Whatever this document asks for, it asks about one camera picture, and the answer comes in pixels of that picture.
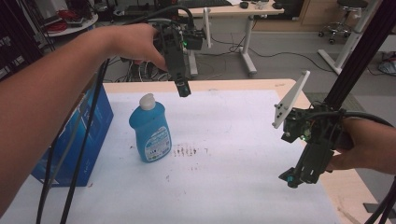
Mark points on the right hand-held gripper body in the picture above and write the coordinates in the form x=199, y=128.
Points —
x=314, y=137

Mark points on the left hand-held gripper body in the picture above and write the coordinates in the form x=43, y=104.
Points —
x=174, y=46

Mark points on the blue dish soap bottle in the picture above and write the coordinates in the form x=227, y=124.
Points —
x=151, y=130

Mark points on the person's left hand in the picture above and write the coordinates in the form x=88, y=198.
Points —
x=137, y=43

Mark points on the person's right hand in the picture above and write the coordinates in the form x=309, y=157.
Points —
x=367, y=146

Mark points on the black keyboard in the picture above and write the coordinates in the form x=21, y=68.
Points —
x=205, y=3

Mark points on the white table mat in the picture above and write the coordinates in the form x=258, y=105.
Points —
x=224, y=161

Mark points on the wooden desk with white legs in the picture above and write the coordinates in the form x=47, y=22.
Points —
x=232, y=12

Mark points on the black computer mouse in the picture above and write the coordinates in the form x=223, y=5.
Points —
x=244, y=4

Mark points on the white metal stand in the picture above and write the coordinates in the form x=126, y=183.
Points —
x=350, y=43

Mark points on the round white table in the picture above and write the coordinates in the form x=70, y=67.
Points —
x=73, y=26

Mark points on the blue cardboard box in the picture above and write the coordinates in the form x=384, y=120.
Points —
x=90, y=137

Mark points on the black office stool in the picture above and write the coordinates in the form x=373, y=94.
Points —
x=342, y=18

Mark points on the black equipment rack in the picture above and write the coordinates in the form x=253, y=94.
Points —
x=15, y=40

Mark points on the black metal frame post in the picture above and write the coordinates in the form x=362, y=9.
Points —
x=361, y=56

